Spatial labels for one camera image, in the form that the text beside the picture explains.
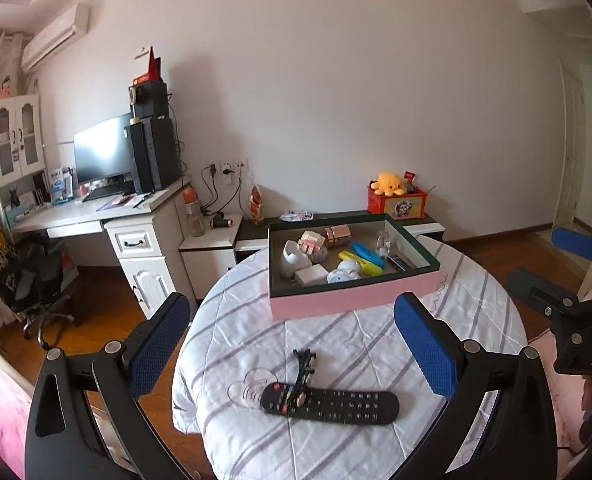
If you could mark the black remote control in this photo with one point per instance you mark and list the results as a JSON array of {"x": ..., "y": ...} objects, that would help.
[{"x": 351, "y": 405}]

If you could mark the white door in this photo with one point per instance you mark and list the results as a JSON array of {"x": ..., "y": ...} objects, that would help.
[{"x": 573, "y": 150}]

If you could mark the orange plush toy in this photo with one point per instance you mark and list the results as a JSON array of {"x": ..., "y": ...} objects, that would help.
[{"x": 388, "y": 182}]

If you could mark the clear glass bottle with cork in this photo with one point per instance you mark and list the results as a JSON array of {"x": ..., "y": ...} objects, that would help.
[{"x": 384, "y": 246}]

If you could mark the black computer tower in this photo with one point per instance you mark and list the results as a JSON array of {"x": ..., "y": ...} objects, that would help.
[{"x": 155, "y": 155}]

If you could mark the small red toy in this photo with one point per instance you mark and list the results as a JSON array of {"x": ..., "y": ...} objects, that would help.
[{"x": 411, "y": 180}]

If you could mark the clear cloud-shaped plastic piece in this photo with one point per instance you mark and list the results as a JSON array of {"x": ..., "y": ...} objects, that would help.
[{"x": 248, "y": 390}]

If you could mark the blue packet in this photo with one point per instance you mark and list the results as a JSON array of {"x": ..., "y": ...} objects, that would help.
[{"x": 403, "y": 263}]

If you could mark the red paper ornament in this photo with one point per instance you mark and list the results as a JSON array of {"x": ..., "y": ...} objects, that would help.
[{"x": 151, "y": 67}]

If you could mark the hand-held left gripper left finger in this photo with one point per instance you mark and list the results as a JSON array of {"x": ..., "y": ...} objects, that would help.
[{"x": 158, "y": 345}]

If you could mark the rose gold jar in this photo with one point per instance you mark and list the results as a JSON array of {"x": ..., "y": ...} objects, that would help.
[{"x": 338, "y": 236}]

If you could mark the white round toy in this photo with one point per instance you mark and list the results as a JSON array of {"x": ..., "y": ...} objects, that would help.
[{"x": 343, "y": 274}]

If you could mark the white desk with drawers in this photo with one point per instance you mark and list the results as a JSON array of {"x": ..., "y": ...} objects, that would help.
[{"x": 140, "y": 250}]

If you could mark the black speaker box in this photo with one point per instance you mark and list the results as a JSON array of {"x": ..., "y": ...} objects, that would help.
[{"x": 148, "y": 100}]

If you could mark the pink box with green rim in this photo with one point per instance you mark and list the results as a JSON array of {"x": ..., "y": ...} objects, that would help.
[{"x": 346, "y": 302}]

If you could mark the black office chair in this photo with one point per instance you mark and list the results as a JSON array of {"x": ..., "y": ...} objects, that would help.
[{"x": 25, "y": 270}]

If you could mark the papers on desk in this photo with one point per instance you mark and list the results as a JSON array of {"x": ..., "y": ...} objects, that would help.
[{"x": 123, "y": 202}]

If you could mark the black hair clip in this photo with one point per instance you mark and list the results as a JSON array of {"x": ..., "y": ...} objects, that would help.
[{"x": 305, "y": 362}]

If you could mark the black computer monitor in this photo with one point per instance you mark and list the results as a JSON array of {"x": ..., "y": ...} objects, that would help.
[{"x": 103, "y": 147}]

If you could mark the white wall outlet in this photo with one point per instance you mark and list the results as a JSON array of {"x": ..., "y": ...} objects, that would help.
[{"x": 228, "y": 166}]

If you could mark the bottle with orange cap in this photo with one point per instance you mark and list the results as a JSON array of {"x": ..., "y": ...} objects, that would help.
[{"x": 194, "y": 212}]

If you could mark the cartoon figure decoration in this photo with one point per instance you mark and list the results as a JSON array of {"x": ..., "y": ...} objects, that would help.
[{"x": 6, "y": 87}]

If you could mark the white cup in box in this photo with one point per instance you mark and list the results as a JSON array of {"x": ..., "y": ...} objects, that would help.
[{"x": 291, "y": 260}]

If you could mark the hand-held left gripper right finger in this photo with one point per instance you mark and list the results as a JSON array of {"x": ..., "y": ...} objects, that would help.
[{"x": 426, "y": 345}]

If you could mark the white adapter box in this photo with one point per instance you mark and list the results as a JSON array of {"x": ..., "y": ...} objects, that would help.
[{"x": 311, "y": 275}]

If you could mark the orange snack bag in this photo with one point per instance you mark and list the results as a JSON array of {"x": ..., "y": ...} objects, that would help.
[{"x": 257, "y": 205}]

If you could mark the black cylindrical device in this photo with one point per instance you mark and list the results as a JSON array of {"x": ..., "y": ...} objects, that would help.
[{"x": 221, "y": 221}]

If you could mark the pink block toy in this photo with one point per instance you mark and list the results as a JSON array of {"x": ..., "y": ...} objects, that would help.
[{"x": 312, "y": 242}]

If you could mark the crumpled white wrapper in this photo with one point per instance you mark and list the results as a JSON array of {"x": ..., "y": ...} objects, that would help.
[{"x": 296, "y": 215}]

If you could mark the round table striped cloth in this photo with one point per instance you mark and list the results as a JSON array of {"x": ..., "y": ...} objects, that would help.
[{"x": 356, "y": 350}]

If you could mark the red printed box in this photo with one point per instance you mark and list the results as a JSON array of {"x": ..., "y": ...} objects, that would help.
[{"x": 401, "y": 206}]

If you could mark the pink bedsheet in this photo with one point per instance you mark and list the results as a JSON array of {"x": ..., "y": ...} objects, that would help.
[{"x": 0, "y": 410}]

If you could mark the blue plastic case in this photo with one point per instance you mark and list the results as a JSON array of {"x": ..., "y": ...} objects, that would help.
[{"x": 363, "y": 251}]

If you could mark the white glass-door cabinet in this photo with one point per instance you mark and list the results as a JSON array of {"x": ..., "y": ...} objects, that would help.
[{"x": 15, "y": 140}]

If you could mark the blue and white boxes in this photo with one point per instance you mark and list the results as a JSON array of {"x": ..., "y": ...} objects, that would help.
[{"x": 60, "y": 185}]

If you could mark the white air conditioner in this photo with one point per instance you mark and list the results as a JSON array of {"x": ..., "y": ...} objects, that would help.
[{"x": 53, "y": 37}]

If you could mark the yellow plastic case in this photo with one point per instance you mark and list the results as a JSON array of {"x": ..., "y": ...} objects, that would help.
[{"x": 348, "y": 256}]

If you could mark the low cabinet with dark top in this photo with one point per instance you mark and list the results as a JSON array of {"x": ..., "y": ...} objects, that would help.
[{"x": 205, "y": 260}]

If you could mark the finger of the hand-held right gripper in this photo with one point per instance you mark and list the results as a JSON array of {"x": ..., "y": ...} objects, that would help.
[
  {"x": 536, "y": 287},
  {"x": 573, "y": 242}
]

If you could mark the black keyboard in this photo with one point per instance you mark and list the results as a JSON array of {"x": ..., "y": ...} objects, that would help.
[{"x": 105, "y": 194}]

